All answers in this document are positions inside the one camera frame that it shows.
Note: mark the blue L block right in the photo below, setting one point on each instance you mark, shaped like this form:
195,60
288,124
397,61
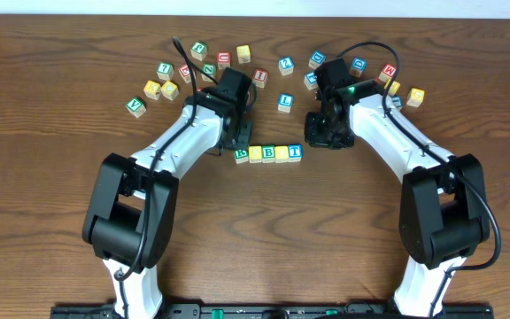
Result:
397,101

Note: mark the red M letter block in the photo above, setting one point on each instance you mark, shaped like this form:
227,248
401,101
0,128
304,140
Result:
387,72

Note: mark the blue T letter block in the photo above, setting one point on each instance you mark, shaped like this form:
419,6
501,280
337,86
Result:
295,152

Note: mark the green V letter block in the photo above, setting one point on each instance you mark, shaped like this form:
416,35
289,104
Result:
136,107

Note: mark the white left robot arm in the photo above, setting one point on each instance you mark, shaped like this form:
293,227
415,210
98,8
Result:
131,211

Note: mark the green Z letter block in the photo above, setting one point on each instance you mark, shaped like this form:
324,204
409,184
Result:
209,72

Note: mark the green 7 number block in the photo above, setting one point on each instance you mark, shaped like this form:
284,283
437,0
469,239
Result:
165,71

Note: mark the green R letter block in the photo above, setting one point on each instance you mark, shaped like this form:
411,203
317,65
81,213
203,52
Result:
241,156

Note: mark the yellow C letter block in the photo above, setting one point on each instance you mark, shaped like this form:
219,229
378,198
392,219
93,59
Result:
170,90

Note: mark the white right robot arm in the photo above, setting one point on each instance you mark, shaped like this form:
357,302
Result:
441,219

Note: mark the green B letter block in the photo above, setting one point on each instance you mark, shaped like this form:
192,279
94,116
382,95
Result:
268,154

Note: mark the green J letter block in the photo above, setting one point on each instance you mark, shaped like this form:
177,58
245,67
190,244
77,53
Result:
199,51

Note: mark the yellow X letter block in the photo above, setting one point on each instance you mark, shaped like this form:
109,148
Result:
393,88

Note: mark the blue D letter block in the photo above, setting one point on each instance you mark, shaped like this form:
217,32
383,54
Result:
316,59

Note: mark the yellow block top row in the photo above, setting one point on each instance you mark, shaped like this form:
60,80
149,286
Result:
244,54

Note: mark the red I letter block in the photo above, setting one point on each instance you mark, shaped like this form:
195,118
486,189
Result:
259,78

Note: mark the red E letter block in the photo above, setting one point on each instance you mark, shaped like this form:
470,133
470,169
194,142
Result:
185,73

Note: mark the blue 2 number block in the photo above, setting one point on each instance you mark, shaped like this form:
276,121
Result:
286,66

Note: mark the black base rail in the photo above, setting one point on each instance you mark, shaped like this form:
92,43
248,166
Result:
194,311

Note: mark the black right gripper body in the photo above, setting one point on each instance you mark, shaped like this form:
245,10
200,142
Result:
322,131

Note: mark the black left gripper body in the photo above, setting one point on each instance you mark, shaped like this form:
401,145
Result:
243,134

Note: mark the blue L letter block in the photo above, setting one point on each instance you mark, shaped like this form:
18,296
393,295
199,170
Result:
285,102

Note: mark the blue P letter block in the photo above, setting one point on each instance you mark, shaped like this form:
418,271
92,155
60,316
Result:
310,81

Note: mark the yellow G letter block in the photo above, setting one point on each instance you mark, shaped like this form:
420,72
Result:
415,97

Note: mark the red U letter block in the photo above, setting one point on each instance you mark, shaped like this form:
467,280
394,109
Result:
223,59

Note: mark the yellow K letter block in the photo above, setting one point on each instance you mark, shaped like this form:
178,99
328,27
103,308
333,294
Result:
152,90

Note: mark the yellow O letter block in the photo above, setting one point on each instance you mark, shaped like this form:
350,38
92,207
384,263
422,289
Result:
255,154

